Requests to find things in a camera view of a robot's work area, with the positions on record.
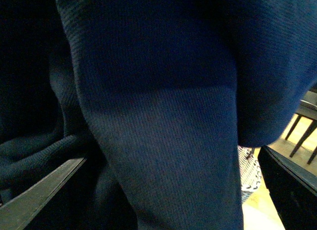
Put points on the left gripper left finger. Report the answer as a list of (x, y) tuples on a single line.
[(20, 211)]

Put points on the white woven laundry basket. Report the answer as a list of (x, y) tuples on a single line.
[(250, 172)]

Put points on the navy blue garment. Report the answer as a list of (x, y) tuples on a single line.
[(159, 93)]

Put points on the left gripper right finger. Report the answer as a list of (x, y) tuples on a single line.
[(292, 189)]

